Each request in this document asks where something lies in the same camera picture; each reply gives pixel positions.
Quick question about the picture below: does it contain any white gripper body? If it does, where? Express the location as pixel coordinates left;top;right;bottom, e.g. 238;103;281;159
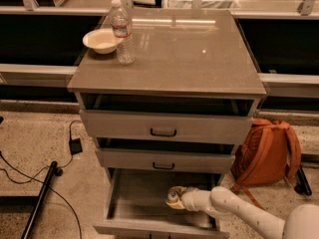
181;188;212;211

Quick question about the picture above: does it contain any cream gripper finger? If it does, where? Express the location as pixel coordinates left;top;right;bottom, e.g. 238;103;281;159
165;200;184;210
168;186;187;196

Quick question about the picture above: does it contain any silver blue redbull can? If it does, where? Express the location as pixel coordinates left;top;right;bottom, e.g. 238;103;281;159
167;191;177;202

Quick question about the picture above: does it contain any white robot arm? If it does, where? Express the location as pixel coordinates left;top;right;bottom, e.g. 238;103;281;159
166;186;319;239

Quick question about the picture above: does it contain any grey bottom drawer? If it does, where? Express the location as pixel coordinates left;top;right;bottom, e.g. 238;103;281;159
94;169;229;239

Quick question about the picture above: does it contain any grey drawer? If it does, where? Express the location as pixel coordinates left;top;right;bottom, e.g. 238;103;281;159
79;94;257;146
94;169;229;239
96;138;234;173

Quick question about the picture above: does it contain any grey middle drawer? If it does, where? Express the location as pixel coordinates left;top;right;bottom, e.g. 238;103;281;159
96;138;234;173

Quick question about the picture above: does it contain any grey drawer cabinet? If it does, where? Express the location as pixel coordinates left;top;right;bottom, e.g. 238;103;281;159
67;8;268;239

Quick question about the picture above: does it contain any grey top drawer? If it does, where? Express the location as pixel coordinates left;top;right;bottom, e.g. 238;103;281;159
79;94;257;146

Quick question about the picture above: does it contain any orange backpack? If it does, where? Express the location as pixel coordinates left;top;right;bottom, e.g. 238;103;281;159
231;119;301;209

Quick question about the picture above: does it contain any black right base leg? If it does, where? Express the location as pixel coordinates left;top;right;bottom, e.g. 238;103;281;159
294;166;312;196

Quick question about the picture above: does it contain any black base leg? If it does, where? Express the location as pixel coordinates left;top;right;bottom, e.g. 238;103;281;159
21;161;58;239
294;166;312;196

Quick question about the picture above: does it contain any black power adapter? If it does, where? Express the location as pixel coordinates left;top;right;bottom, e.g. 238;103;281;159
69;138;83;155

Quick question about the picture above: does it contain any black left base leg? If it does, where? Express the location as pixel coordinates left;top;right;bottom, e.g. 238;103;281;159
21;161;58;239

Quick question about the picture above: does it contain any white paper bowl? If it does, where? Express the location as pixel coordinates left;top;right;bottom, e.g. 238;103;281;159
83;29;121;55

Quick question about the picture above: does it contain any clear plastic water bottle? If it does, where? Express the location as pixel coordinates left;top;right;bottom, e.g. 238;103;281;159
108;0;136;65

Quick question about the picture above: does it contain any black floor cable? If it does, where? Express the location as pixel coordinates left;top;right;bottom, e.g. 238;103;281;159
0;119;84;239

